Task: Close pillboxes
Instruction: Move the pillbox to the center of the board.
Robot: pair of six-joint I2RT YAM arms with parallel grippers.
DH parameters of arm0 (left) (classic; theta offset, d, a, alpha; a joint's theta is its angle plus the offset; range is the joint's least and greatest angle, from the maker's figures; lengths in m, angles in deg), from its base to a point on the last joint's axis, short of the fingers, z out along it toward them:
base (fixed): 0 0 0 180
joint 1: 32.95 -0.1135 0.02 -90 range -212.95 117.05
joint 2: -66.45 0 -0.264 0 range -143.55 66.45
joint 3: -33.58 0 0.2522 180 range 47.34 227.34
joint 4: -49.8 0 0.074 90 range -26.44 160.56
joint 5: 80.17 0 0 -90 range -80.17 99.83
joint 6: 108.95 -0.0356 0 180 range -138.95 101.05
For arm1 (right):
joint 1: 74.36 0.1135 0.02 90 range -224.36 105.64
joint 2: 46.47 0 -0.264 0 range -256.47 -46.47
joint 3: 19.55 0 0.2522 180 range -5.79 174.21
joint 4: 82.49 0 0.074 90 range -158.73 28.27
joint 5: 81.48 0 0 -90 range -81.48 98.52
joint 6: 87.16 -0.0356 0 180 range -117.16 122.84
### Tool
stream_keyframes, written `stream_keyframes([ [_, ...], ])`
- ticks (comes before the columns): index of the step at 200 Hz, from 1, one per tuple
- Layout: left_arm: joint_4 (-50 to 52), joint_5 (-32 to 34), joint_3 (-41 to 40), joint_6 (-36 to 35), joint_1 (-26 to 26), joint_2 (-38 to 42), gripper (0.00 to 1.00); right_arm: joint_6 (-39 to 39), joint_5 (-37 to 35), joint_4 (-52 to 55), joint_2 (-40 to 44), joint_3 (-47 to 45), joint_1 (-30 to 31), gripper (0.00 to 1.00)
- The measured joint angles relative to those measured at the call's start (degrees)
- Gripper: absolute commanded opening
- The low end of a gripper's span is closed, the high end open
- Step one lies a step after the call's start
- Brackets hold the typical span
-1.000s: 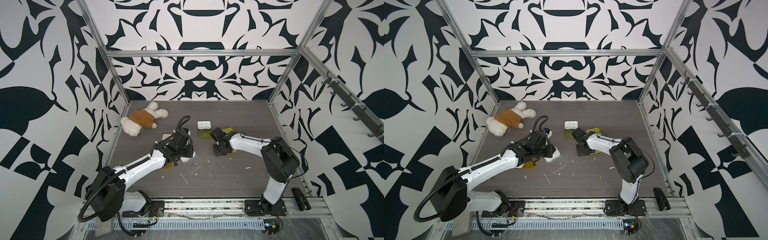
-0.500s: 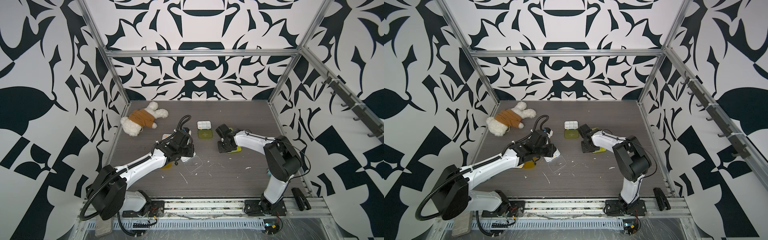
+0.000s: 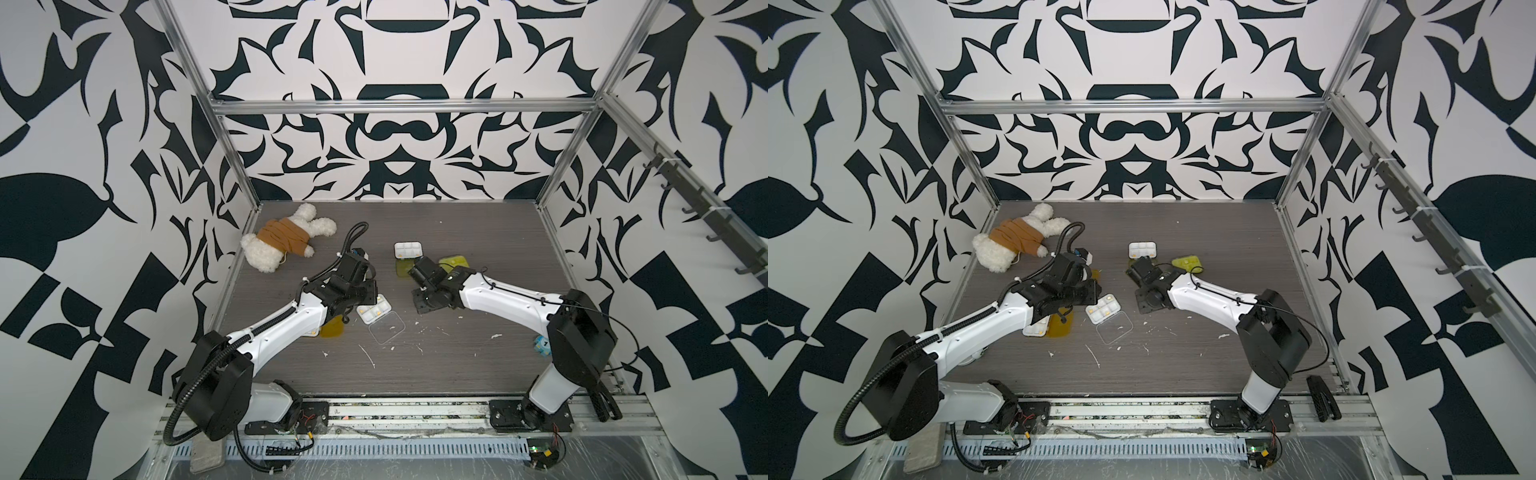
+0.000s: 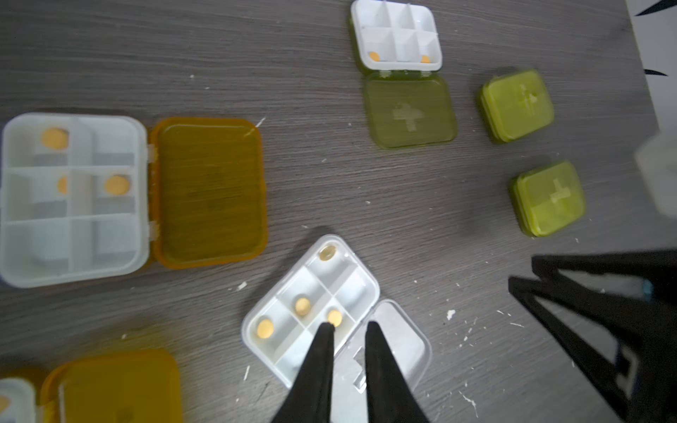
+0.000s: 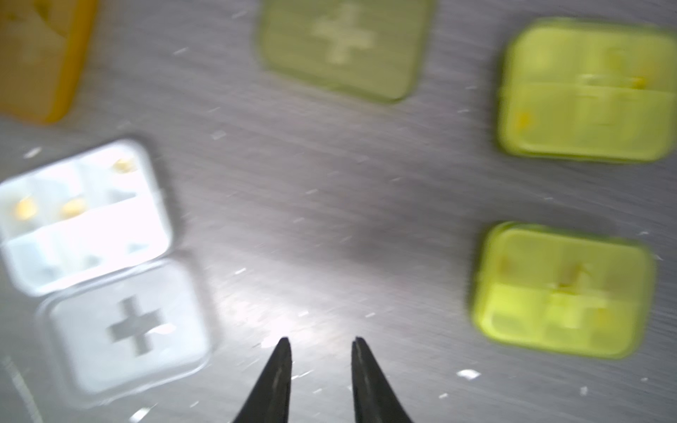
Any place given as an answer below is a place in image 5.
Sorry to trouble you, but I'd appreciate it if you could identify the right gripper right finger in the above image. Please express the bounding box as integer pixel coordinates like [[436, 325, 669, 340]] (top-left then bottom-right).
[[351, 337, 413, 423]]

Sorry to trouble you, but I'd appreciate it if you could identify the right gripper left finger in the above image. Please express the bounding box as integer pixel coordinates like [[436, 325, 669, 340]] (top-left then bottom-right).
[[233, 338, 293, 423]]

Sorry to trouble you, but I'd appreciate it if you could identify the green pillbox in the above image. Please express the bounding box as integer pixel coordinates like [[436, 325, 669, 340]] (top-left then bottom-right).
[[497, 18, 676, 163], [257, 0, 437, 103], [471, 221, 657, 360]]

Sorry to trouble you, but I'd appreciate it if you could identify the clear lid pillbox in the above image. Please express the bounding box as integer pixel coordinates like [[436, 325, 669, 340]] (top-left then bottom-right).
[[1, 137, 213, 408]]

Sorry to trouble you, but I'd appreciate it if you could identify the yellow pillbox far left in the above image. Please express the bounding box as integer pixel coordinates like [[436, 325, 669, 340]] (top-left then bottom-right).
[[1, 0, 98, 124]]

